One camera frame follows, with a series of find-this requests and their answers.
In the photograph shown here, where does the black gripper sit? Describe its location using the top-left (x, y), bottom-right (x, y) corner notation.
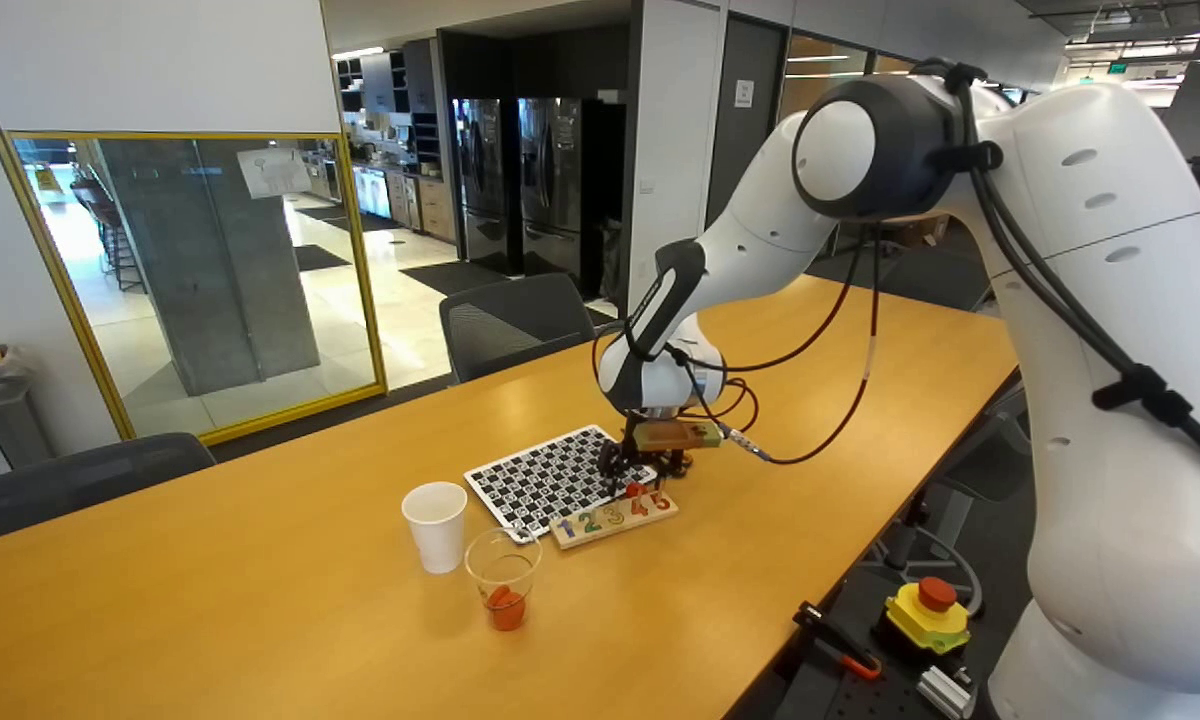
top-left (601, 443), bottom-right (693, 482)

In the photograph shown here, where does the orange disc with hole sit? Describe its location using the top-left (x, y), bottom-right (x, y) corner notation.
top-left (485, 589), bottom-right (527, 631)

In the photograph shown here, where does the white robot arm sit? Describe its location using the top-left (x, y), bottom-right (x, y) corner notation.
top-left (594, 64), bottom-right (1200, 720)

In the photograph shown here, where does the transparent plastic cup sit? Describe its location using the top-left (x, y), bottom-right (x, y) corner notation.
top-left (465, 531), bottom-right (544, 607)

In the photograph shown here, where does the white paper cup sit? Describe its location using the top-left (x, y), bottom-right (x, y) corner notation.
top-left (398, 482), bottom-right (469, 576)

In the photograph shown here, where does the wooden number puzzle board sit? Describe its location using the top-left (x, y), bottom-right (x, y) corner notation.
top-left (550, 490), bottom-right (678, 554)

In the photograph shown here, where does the checkerboard marker sheet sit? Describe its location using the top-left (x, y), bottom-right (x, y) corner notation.
top-left (465, 424), bottom-right (655, 545)

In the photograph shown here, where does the grey office chair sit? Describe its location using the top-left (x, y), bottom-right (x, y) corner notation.
top-left (441, 272), bottom-right (592, 380)

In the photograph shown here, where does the black orange clamp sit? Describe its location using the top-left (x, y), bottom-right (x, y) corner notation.
top-left (795, 606), bottom-right (885, 686)

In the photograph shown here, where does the yellow emergency stop button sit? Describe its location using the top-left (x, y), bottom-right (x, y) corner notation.
top-left (885, 576), bottom-right (973, 658)

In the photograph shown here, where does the black office chair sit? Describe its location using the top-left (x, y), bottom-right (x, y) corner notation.
top-left (0, 431), bottom-right (217, 535)

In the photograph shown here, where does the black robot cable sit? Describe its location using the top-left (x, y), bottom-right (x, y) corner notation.
top-left (582, 225), bottom-right (890, 474)

